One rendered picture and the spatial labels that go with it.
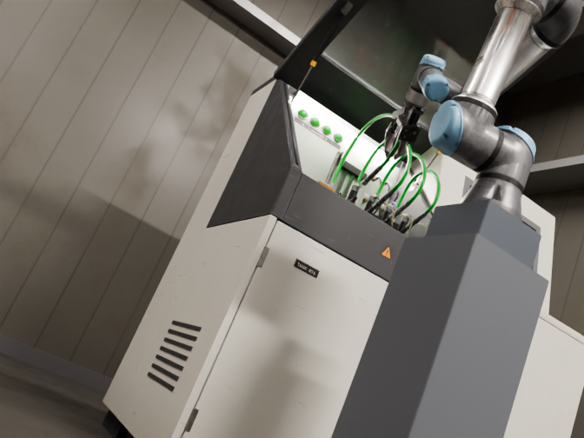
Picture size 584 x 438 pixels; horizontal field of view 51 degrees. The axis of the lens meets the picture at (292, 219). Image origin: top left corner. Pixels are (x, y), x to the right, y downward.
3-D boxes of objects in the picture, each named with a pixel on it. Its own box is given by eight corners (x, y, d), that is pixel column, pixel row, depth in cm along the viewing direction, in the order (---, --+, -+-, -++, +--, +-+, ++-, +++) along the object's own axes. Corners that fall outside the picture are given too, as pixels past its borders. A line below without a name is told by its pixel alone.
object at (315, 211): (282, 220, 174) (302, 172, 178) (275, 222, 178) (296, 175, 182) (438, 308, 196) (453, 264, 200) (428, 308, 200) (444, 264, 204)
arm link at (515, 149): (535, 191, 143) (550, 142, 147) (490, 164, 140) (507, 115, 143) (502, 200, 154) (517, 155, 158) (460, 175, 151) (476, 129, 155)
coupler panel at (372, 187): (351, 228, 243) (377, 162, 252) (347, 229, 246) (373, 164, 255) (375, 243, 248) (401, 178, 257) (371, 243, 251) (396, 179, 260)
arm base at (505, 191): (533, 233, 141) (545, 195, 143) (489, 202, 135) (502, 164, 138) (485, 235, 154) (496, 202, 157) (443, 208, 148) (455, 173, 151)
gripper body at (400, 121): (393, 140, 195) (408, 105, 189) (388, 129, 203) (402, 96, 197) (414, 145, 197) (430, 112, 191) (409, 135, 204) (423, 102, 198)
